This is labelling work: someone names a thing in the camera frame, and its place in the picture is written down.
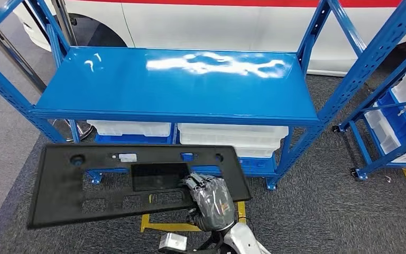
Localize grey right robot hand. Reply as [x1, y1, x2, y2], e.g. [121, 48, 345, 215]
[183, 172, 236, 232]

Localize black plastic plate frame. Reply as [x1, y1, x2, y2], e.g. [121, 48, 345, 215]
[27, 143, 252, 230]

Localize blue metal shelf rack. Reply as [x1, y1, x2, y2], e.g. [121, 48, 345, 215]
[0, 0, 406, 191]
[331, 42, 406, 181]

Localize wide blue plastic bin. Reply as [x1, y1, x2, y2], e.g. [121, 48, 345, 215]
[189, 154, 278, 176]

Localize wide white plastic bin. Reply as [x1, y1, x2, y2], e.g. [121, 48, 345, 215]
[180, 140, 283, 159]
[177, 123, 290, 147]

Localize white car with red stripe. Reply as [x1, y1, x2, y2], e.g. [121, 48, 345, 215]
[13, 0, 406, 76]

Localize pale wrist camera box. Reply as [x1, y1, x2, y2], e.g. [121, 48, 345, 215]
[158, 232, 188, 253]

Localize chrome stanchion post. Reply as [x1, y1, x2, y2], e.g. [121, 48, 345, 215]
[50, 0, 78, 47]
[0, 15, 95, 143]

